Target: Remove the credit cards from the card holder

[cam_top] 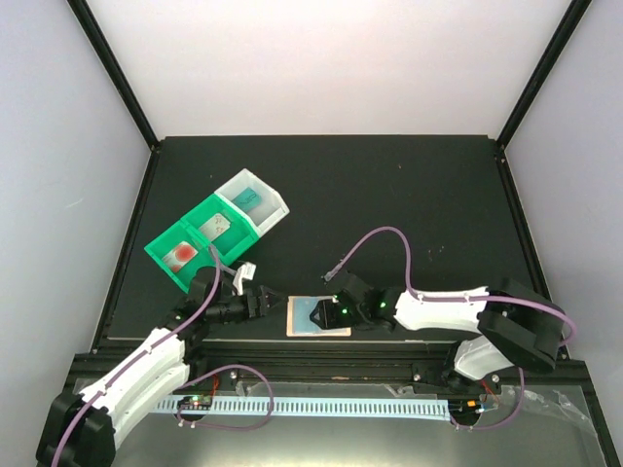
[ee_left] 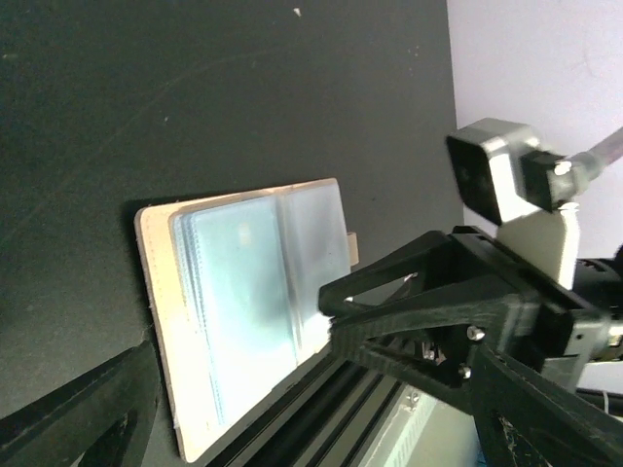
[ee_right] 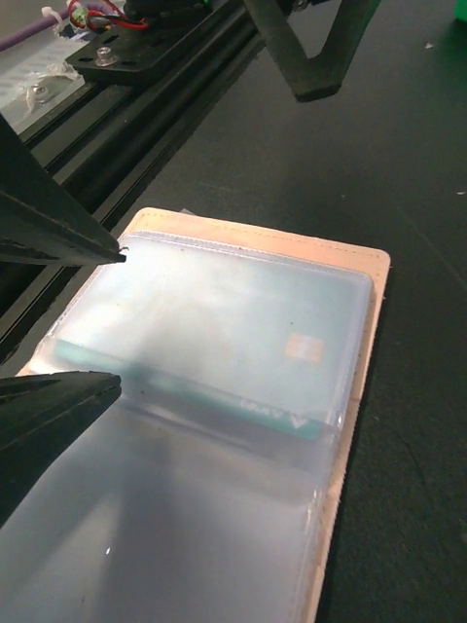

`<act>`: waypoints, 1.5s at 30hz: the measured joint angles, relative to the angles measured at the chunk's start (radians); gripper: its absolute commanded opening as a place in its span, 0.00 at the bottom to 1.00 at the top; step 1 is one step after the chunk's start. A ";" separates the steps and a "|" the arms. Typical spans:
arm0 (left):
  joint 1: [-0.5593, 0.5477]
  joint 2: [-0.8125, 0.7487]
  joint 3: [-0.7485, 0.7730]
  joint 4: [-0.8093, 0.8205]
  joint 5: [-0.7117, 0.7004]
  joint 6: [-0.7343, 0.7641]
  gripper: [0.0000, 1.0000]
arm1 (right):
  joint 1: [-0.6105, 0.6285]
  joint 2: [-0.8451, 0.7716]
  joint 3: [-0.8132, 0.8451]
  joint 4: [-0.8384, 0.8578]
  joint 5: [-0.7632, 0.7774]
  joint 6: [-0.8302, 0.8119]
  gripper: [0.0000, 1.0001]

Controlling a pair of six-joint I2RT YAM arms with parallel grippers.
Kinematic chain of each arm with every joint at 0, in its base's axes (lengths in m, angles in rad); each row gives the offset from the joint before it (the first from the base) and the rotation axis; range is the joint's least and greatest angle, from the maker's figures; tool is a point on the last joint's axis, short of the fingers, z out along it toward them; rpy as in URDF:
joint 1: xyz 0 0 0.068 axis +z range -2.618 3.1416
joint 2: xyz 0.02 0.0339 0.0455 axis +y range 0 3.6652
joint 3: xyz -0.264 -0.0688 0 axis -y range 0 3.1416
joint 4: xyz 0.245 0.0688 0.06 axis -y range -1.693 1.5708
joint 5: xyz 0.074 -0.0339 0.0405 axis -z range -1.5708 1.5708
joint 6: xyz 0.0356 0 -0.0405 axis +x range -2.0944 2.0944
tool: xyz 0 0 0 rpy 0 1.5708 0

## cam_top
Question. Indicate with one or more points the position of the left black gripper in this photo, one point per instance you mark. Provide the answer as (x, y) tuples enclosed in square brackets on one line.
[(263, 305)]

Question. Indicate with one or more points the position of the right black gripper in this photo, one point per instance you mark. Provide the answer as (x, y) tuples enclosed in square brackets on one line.
[(327, 318)]

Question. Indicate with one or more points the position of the tan card holder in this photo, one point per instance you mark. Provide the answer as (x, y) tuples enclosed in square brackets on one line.
[(342, 332)]

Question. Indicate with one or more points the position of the teal VIP credit card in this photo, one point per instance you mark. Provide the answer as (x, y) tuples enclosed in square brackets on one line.
[(247, 200)]

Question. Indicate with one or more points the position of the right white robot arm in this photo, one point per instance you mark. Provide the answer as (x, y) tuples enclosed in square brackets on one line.
[(509, 324)]

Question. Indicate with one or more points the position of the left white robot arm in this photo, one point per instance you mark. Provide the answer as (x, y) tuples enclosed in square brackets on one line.
[(88, 427)]

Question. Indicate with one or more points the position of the floral card in bin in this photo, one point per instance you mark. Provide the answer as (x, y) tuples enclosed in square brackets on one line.
[(215, 226)]

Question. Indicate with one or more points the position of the red dot card in bin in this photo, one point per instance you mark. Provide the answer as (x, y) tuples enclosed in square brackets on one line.
[(179, 256)]

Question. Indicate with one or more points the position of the green bin middle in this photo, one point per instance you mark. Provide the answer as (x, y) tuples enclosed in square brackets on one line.
[(236, 240)]

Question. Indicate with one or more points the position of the green bin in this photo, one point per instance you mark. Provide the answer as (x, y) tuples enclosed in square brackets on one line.
[(182, 231), (236, 240)]

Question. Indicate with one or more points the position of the white translucent bin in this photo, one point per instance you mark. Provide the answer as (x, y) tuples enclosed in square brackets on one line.
[(269, 213)]

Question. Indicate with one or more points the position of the green bin near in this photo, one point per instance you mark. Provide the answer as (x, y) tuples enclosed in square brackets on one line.
[(182, 231)]

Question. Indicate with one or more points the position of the left controller board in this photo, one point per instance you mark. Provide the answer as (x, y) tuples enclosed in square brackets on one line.
[(195, 403)]

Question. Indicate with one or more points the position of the controller board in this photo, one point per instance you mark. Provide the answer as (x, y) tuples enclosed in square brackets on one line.
[(195, 403), (469, 406)]

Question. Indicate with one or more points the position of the right controller board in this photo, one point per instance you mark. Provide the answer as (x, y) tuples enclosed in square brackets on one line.
[(469, 406)]

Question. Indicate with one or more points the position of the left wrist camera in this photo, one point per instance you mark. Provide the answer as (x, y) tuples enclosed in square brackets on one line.
[(243, 273)]

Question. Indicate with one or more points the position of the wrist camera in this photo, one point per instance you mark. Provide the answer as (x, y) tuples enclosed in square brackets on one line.
[(331, 274), (243, 273)]

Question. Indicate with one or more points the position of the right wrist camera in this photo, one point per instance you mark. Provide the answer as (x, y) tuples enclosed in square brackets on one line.
[(331, 274)]

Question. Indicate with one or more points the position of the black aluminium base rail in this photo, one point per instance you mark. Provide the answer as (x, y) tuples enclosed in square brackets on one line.
[(394, 362)]

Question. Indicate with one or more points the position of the white slotted cable duct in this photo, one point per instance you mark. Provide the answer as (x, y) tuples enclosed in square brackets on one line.
[(436, 410)]

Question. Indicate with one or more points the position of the left black frame post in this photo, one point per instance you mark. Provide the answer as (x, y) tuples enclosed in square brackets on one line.
[(89, 24)]

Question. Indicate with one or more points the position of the black frame post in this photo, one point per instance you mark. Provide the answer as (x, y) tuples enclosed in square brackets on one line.
[(89, 24), (566, 27)]

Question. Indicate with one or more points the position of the right black frame post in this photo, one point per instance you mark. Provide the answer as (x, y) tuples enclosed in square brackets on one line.
[(566, 27)]

